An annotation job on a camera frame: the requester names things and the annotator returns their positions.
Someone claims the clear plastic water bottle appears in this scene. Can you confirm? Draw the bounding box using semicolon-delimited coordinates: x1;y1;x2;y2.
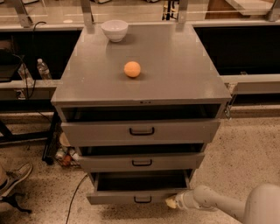
37;59;52;80

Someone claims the white ceramic bowl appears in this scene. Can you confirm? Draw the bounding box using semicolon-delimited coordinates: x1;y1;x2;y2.
101;20;129;42

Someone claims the grey bottom drawer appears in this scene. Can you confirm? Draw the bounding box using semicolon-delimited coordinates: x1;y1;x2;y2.
87;170;190;205

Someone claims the orange ball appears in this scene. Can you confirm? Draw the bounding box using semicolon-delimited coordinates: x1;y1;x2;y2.
123;61;141;78

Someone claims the black chair base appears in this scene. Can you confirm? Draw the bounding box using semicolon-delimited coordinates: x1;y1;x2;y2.
0;192;32;214

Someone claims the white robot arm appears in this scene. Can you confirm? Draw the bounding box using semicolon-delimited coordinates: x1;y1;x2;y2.
165;184;280;224

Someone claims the clutter of small floor items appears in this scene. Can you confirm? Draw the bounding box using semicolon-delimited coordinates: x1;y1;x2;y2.
54;132;80;167

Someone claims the grey drawer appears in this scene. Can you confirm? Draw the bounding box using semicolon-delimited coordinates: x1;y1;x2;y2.
87;170;190;205
79;153;205;172
61;119;220;147

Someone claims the grey top drawer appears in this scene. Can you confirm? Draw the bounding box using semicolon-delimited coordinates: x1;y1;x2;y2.
61;119;220;147

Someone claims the grey middle drawer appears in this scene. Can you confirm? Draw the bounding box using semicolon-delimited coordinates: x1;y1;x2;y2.
79;153;205;172

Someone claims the grey metal drawer cabinet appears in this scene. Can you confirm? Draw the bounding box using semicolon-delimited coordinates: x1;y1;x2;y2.
50;23;232;187

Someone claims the black floor cable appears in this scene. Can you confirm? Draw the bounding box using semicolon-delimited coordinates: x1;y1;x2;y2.
65;173;89;224

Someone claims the grey sneaker shoe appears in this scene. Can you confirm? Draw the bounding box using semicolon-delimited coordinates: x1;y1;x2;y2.
0;163;33;197

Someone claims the black metal table leg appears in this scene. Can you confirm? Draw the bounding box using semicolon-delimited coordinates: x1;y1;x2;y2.
42;112;60;165

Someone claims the black hanging cable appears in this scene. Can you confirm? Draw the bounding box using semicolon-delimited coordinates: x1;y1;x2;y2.
12;21;48;100

